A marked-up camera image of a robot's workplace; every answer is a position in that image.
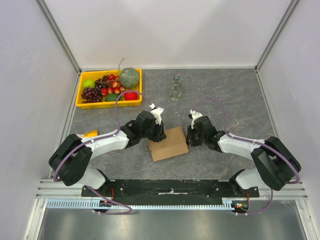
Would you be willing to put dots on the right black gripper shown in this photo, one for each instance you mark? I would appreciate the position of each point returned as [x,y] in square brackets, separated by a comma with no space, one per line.
[192,136]

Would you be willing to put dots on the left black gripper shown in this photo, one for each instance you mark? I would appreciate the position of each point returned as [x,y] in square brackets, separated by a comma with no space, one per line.
[160,134]

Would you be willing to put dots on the brown cardboard box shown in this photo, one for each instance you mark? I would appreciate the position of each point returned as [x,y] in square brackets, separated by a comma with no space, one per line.
[174,145]

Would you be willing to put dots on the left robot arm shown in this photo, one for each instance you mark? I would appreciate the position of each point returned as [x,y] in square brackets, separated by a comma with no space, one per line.
[70,161]

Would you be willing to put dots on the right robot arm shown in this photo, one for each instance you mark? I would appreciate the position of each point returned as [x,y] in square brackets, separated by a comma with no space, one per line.
[275,166]

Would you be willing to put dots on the red tomato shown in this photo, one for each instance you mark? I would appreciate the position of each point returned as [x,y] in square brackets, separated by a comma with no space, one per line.
[130,95]

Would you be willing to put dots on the green avocado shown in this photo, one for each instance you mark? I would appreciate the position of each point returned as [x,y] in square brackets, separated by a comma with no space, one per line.
[111,97]

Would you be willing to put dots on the clear glass bottle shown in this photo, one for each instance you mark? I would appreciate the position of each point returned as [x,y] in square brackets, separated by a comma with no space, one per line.
[175,89]

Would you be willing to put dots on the green netted melon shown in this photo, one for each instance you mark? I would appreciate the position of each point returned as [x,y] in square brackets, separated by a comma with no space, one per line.
[129,77]

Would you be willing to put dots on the red cherry bunch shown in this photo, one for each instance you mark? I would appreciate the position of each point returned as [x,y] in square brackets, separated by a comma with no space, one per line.
[109,84]

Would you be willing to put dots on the yellow snack packet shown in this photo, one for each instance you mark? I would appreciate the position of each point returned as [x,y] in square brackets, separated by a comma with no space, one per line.
[89,134]

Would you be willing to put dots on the dark purple grape bunch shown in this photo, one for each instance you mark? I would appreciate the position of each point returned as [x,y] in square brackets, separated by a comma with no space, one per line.
[91,95]

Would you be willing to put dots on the green apple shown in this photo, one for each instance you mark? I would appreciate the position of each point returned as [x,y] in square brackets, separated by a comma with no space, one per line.
[88,83]

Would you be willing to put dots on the yellow plastic bin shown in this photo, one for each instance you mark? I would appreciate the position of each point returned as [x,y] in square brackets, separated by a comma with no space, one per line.
[120,102]

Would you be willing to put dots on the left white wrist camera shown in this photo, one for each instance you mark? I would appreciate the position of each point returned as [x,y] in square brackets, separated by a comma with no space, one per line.
[157,113]

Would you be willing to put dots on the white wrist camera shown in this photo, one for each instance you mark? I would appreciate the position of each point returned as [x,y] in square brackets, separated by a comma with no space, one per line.
[157,113]
[194,115]

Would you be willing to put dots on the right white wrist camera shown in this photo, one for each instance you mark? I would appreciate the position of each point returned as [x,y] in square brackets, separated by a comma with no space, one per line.
[194,115]

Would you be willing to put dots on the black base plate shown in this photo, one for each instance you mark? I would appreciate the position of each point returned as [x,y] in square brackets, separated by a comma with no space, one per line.
[174,191]

